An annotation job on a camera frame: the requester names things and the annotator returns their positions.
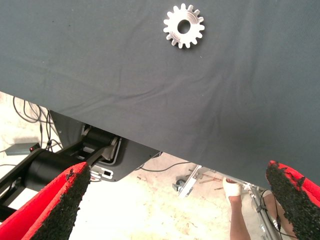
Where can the bare lower leg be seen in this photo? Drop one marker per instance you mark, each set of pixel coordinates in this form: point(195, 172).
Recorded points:
point(238, 220)
point(272, 207)

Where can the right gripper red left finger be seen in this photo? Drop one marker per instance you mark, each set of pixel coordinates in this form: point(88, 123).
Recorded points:
point(45, 205)

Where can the grey power box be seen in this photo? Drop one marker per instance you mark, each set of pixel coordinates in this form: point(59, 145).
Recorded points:
point(17, 149)

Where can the dark grey base panel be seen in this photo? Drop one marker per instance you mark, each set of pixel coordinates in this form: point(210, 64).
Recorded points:
point(135, 160)

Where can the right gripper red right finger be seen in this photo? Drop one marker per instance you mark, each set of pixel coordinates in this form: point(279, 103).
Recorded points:
point(300, 205)

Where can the aluminium table leg bracket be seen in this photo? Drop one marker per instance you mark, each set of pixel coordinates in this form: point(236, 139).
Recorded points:
point(190, 182)

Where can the large steel gear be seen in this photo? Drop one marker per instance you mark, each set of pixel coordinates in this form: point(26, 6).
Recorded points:
point(172, 32)

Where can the dark grey table cloth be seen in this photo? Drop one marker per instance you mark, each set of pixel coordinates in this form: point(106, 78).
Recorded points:
point(100, 62)

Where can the grey caster wheel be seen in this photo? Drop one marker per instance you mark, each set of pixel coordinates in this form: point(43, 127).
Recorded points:
point(178, 186)

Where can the white shoe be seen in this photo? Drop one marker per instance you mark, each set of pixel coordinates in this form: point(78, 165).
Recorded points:
point(232, 190)

